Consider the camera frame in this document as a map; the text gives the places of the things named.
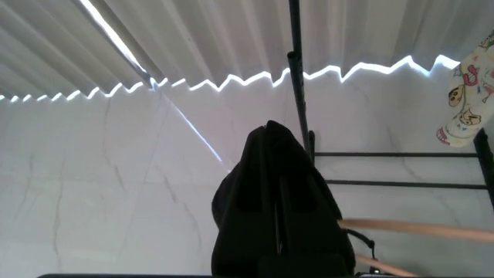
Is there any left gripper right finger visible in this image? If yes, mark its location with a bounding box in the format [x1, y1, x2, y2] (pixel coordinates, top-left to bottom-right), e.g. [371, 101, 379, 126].
[276, 169, 355, 276]

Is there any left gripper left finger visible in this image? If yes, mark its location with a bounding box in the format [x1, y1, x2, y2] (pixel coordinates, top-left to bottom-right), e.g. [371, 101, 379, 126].
[211, 125, 278, 276]

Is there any black garment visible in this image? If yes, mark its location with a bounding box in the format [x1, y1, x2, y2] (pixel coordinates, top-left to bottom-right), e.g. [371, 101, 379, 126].
[211, 120, 344, 232]

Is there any pink clothes hanger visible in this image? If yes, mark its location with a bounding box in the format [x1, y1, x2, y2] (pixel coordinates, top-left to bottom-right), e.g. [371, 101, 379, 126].
[338, 218, 494, 277]

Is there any cream printed garment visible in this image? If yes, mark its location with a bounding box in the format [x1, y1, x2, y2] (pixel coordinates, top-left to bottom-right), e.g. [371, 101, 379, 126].
[436, 29, 494, 148]

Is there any black clothes rack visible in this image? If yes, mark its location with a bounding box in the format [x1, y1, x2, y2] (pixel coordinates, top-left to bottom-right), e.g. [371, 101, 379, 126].
[286, 0, 494, 212]

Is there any white curtain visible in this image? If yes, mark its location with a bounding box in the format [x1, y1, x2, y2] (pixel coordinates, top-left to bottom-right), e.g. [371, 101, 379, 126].
[0, 0, 494, 102]

